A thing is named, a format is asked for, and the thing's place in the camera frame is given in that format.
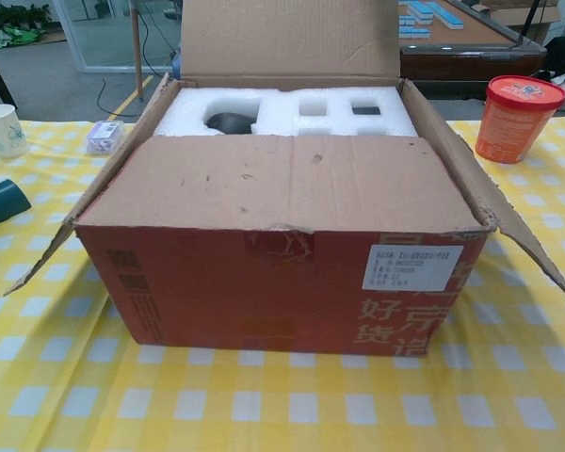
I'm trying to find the small clear wrapped packet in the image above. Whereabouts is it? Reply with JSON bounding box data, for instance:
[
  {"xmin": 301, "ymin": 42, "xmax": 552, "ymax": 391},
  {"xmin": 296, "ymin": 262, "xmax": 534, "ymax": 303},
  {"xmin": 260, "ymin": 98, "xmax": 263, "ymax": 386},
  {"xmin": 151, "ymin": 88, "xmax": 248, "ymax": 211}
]
[{"xmin": 85, "ymin": 120, "xmax": 126, "ymax": 155}]

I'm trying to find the dark wooden mahjong table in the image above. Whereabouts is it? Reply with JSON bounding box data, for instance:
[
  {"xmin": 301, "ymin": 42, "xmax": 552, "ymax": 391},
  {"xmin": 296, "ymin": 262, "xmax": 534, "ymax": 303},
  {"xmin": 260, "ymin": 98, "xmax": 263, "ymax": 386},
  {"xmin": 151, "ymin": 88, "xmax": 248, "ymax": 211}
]
[{"xmin": 397, "ymin": 0, "xmax": 548, "ymax": 100}]

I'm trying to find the orange cup with red lid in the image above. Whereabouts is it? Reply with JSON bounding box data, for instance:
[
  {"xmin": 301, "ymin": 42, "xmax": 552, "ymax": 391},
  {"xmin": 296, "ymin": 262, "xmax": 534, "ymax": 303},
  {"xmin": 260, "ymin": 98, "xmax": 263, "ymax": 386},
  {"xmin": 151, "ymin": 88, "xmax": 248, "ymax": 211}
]
[{"xmin": 474, "ymin": 74, "xmax": 565, "ymax": 165}]

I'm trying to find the white paper cup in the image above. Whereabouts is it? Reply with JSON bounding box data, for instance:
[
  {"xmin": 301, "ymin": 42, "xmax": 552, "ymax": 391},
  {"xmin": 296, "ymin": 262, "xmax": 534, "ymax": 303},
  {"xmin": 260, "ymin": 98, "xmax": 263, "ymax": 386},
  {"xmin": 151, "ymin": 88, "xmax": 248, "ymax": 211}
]
[{"xmin": 0, "ymin": 104, "xmax": 31, "ymax": 159}]

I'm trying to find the black rounded object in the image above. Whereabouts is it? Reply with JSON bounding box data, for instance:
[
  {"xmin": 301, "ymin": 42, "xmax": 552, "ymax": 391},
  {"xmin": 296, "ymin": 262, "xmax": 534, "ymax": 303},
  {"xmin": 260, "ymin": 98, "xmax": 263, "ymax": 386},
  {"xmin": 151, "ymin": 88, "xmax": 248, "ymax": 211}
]
[{"xmin": 204, "ymin": 111, "xmax": 258, "ymax": 137}]

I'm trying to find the red cardboard shipping box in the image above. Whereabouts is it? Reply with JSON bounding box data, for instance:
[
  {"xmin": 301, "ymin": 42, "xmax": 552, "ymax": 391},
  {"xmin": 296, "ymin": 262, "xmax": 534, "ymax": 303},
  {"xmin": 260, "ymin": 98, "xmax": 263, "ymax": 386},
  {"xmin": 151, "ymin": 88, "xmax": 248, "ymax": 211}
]
[{"xmin": 3, "ymin": 0, "xmax": 565, "ymax": 359}]

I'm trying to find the teal metal block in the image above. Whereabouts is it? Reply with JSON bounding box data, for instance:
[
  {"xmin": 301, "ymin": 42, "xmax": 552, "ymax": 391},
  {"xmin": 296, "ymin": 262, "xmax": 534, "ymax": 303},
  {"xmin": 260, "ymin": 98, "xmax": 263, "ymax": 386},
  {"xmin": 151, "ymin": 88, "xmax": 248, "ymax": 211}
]
[{"xmin": 0, "ymin": 177, "xmax": 33, "ymax": 234}]

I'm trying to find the wooden pole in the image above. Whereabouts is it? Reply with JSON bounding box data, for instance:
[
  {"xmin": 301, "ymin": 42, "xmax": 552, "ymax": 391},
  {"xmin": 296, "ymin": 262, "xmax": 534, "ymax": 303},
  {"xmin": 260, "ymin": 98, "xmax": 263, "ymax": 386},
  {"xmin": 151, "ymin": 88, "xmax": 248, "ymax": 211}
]
[{"xmin": 129, "ymin": 0, "xmax": 146, "ymax": 101}]

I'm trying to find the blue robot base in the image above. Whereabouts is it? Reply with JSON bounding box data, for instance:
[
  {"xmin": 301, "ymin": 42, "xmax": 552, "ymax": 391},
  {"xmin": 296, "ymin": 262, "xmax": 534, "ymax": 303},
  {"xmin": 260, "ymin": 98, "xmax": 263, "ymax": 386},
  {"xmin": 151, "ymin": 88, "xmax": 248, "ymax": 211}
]
[{"xmin": 169, "ymin": 46, "xmax": 185, "ymax": 85}]

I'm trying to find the yellow white checkered tablecloth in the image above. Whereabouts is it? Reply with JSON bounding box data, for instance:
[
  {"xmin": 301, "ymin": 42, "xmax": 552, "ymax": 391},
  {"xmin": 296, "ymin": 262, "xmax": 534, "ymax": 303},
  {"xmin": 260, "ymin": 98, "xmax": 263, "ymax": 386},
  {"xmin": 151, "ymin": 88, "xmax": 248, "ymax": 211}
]
[{"xmin": 0, "ymin": 117, "xmax": 565, "ymax": 452}]

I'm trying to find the white foam insert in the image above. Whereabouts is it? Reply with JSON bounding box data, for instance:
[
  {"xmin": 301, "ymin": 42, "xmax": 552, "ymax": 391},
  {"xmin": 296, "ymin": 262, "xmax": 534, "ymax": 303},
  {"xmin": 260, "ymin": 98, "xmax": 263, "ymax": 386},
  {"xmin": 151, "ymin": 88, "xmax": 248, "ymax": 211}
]
[{"xmin": 153, "ymin": 77, "xmax": 415, "ymax": 138}]

